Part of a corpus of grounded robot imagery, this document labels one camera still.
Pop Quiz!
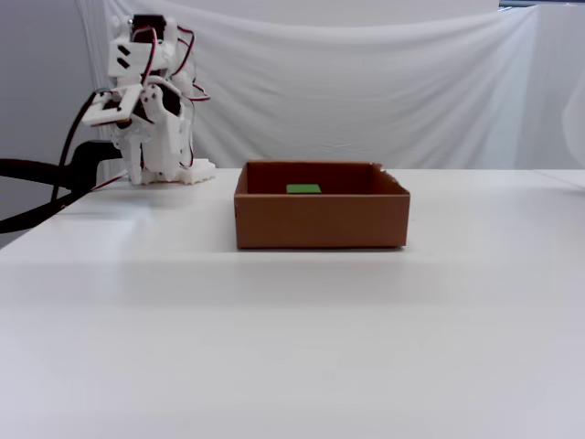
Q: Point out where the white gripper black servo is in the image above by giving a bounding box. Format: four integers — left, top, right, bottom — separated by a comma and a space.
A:
113, 76, 186, 185

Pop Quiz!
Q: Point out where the brown cardboard box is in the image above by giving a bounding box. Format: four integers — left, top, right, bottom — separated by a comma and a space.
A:
233, 160, 411, 251

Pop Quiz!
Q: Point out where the black clamp with red tip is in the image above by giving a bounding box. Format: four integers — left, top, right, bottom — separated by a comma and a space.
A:
0, 139, 127, 235

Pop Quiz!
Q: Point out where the white backdrop cloth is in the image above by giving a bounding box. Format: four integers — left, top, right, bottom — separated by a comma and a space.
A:
75, 0, 585, 171

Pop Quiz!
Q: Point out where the red white base cable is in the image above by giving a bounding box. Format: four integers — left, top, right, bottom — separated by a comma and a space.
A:
89, 169, 130, 193

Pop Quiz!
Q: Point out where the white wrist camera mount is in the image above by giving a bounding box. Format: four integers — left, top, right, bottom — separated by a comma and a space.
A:
83, 84, 143, 128

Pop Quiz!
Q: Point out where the black camera cable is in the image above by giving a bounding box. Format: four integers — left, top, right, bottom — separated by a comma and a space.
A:
48, 90, 111, 205

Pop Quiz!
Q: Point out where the red black servo wire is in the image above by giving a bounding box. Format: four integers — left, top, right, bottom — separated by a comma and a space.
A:
139, 27, 160, 88
175, 27, 212, 104

